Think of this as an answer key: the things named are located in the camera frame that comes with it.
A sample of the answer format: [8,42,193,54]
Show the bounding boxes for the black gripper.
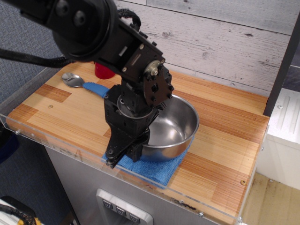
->
[104,85,158,168]

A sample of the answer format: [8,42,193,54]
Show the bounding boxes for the silver metal pot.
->
[141,95,199,162]

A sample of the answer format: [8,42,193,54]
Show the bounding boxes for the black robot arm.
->
[0,0,174,167]

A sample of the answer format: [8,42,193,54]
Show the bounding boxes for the blue folded towel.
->
[101,135,195,187]

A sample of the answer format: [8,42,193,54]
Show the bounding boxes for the silver dispenser button panel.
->
[96,188,153,225]

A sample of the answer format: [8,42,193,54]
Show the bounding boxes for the red plastic strawberry toy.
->
[94,63,115,80]

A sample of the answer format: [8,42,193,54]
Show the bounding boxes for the black yellow object corner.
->
[0,197,43,225]

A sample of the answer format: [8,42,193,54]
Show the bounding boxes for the white plastic box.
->
[256,88,300,189]

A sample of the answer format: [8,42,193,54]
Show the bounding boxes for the spoon with blue handle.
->
[61,73,110,98]

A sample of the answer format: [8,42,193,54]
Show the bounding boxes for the black braided cable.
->
[0,48,75,68]

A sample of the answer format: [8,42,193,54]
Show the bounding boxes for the dark grey right post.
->
[263,15,300,117]

